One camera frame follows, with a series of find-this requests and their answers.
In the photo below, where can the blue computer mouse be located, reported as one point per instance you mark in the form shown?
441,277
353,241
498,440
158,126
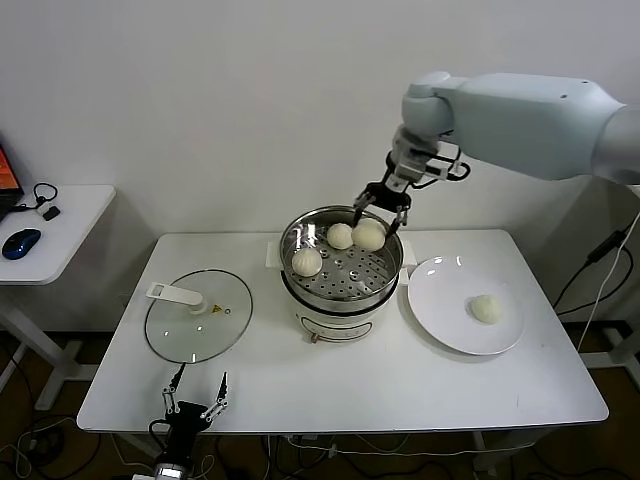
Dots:
20,243

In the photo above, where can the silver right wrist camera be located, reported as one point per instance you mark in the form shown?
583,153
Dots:
440,167

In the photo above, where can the white steamed baozi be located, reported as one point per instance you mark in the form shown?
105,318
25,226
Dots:
486,308
306,261
369,233
339,236

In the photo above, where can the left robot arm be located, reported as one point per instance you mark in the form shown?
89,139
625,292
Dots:
172,470

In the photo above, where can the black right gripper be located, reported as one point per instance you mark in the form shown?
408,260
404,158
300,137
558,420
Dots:
387,196

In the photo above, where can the black laptop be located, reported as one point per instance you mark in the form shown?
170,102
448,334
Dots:
6,172

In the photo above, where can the white table leg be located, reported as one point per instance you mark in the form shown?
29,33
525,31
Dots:
482,450

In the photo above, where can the cream electric cooker base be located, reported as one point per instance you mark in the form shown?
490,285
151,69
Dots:
340,320

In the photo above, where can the small black device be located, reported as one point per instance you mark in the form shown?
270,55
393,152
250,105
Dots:
52,214

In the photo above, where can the white side table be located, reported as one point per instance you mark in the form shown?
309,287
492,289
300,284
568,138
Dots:
75,235

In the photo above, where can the steel perforated steamer basket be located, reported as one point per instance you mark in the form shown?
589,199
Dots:
360,277

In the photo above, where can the white round plate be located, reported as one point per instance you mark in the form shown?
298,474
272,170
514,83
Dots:
440,310

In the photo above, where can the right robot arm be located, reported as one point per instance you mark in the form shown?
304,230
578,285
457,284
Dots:
525,125

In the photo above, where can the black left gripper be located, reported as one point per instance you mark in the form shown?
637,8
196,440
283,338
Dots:
186,416

